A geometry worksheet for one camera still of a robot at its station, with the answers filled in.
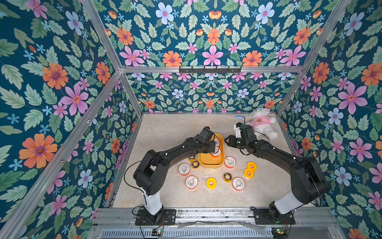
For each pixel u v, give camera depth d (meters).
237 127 0.84
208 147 0.80
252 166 0.91
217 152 0.95
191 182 0.84
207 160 0.93
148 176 0.47
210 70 0.92
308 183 0.45
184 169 0.89
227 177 0.87
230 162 0.92
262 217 0.73
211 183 0.84
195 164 0.91
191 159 0.93
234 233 0.70
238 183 0.84
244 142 0.70
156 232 0.72
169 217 0.73
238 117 0.90
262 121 1.04
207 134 0.71
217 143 0.99
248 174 0.88
